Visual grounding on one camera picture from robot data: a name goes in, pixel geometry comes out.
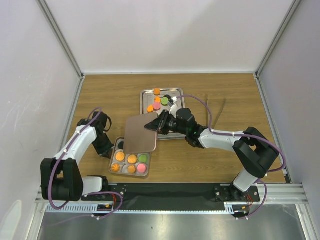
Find pink round cookie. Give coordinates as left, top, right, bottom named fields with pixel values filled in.
left=136, top=163, right=148, bottom=174
left=152, top=102, right=161, bottom=111

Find rose gold tin lid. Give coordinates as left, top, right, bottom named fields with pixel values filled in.
left=123, top=112, right=158, bottom=154

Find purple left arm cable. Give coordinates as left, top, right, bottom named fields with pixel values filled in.
left=46, top=107, right=125, bottom=211

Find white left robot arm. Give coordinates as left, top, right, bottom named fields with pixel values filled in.
left=40, top=111, right=114, bottom=202

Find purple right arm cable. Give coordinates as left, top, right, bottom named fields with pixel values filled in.
left=173, top=94, right=287, bottom=220

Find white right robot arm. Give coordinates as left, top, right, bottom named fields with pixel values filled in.
left=144, top=108, right=280, bottom=201

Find rose gold cookie tin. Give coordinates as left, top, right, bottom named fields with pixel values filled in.
left=109, top=137, right=152, bottom=178

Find orange pumpkin cookie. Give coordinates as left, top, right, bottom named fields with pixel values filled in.
left=127, top=165, right=136, bottom=174

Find silver metal tongs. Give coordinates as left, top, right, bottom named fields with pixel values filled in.
left=204, top=94, right=227, bottom=129

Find orange swirl cookie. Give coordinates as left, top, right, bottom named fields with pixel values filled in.
left=153, top=88, right=161, bottom=96

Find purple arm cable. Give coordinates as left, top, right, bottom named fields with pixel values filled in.
left=173, top=94, right=287, bottom=220
left=46, top=107, right=125, bottom=211

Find silver metal baking tray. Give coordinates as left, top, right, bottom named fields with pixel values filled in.
left=140, top=87, right=186, bottom=141

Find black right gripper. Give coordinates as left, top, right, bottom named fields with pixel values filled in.
left=144, top=110, right=188, bottom=136

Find tan round biscuit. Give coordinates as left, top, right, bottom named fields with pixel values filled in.
left=115, top=151, right=126, bottom=162
left=127, top=154, right=138, bottom=164

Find orange leaf cookie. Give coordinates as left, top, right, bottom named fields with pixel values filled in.
left=110, top=163, right=121, bottom=173

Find green round cookie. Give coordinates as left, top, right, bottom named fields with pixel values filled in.
left=138, top=154, right=149, bottom=164
left=161, top=97, right=169, bottom=106

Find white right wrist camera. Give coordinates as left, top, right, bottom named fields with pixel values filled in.
left=167, top=96, right=179, bottom=117

